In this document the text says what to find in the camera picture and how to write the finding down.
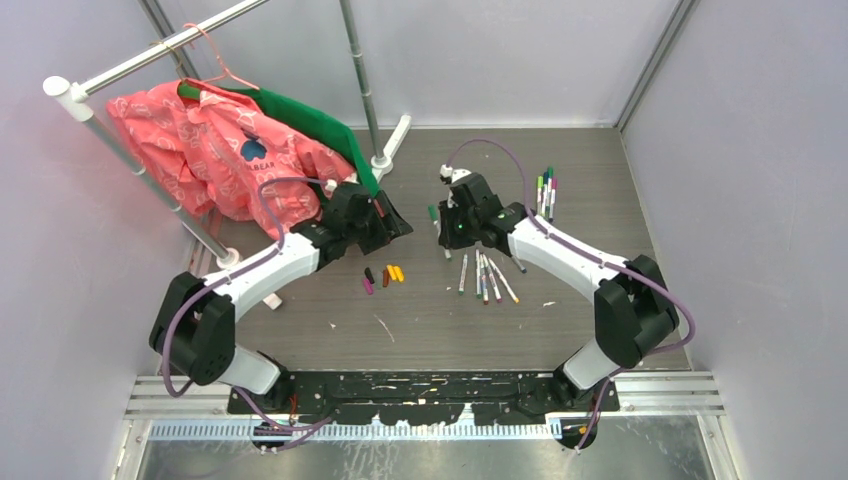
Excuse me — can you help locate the white metal clothes rack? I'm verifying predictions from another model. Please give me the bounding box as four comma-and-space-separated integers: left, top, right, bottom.
42, 0, 412, 313

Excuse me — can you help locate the pink wire hanger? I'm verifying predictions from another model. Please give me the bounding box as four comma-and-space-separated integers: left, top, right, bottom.
180, 23, 261, 94

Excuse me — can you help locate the green-end marker pen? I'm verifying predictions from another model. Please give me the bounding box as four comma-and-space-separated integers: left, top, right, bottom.
457, 252, 468, 296

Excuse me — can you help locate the green cloth garment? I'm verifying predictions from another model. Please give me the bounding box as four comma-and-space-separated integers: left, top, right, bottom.
177, 80, 382, 207

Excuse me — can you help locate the yellow pen cap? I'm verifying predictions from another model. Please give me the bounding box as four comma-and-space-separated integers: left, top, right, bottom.
392, 265, 405, 283

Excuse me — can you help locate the pink patterned shirt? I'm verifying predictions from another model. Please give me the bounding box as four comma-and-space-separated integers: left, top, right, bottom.
106, 80, 356, 239

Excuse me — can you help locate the blue-end marker pen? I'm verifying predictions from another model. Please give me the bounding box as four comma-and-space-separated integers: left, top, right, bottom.
511, 257, 527, 274

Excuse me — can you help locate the yellow marker pen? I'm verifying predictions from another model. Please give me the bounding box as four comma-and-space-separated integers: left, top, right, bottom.
488, 258, 520, 304

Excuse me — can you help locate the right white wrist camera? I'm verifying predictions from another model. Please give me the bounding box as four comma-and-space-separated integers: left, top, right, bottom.
439, 164, 472, 186

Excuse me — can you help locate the aluminium slotted rail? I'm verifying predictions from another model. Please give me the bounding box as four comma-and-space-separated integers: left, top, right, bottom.
149, 417, 562, 441

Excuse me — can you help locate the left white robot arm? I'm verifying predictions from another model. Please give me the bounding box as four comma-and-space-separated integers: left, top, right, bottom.
149, 182, 413, 413

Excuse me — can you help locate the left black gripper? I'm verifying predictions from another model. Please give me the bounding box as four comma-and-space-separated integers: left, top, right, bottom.
345, 190, 411, 254

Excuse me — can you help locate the teal marker pen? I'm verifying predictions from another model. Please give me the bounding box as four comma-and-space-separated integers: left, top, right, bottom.
545, 166, 554, 200

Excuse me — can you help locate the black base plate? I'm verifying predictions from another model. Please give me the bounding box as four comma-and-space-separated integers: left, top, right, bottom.
253, 370, 620, 426

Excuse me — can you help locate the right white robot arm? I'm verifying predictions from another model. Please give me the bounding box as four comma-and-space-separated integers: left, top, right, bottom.
438, 167, 680, 411

